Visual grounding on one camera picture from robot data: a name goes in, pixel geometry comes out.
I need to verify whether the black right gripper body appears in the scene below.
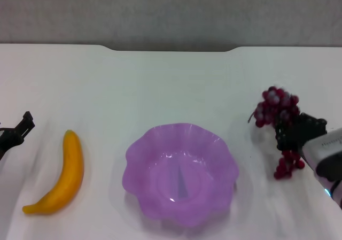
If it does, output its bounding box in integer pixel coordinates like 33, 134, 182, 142
290, 117, 328, 155

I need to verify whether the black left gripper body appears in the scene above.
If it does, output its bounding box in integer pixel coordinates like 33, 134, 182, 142
0, 127, 24, 160

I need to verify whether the red grape bunch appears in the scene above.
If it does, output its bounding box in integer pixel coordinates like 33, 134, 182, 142
247, 86, 306, 180

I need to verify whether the yellow banana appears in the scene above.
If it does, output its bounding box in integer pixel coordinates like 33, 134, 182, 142
22, 129, 85, 215

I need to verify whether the purple wavy plastic bowl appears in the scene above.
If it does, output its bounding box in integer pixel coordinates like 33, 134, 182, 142
122, 122, 240, 228

